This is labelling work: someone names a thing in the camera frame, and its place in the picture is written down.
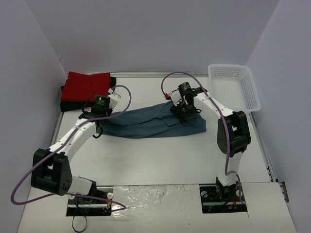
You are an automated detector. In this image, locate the blue t shirt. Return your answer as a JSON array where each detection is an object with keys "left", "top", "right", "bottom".
[{"left": 103, "top": 102, "right": 207, "bottom": 139}]

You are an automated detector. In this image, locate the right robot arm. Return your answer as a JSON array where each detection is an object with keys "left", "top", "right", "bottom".
[{"left": 170, "top": 82, "right": 251, "bottom": 200}]

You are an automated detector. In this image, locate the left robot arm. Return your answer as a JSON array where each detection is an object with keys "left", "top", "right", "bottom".
[{"left": 31, "top": 94, "right": 120, "bottom": 203}]

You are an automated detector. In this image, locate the red folded t shirt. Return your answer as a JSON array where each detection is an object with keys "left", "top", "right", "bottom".
[{"left": 61, "top": 71, "right": 112, "bottom": 102}]

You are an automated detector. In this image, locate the black folded t shirt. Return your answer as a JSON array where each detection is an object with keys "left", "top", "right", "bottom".
[{"left": 60, "top": 76, "right": 116, "bottom": 112}]

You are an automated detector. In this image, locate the white plastic basket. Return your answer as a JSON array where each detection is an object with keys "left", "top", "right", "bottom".
[{"left": 207, "top": 64, "right": 261, "bottom": 113}]

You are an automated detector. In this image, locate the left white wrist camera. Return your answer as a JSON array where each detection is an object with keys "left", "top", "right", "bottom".
[{"left": 108, "top": 88, "right": 121, "bottom": 110}]

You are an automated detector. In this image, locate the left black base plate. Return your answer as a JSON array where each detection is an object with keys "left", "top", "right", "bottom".
[{"left": 66, "top": 195, "right": 112, "bottom": 216}]

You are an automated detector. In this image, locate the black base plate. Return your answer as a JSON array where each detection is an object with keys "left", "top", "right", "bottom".
[
  {"left": 199, "top": 184, "right": 247, "bottom": 214},
  {"left": 66, "top": 195, "right": 112, "bottom": 216}
]

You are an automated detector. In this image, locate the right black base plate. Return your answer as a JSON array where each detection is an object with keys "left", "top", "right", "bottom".
[{"left": 199, "top": 184, "right": 247, "bottom": 214}]

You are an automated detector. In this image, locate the thin black cable loop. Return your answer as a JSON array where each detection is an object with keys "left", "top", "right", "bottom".
[{"left": 71, "top": 214, "right": 87, "bottom": 232}]

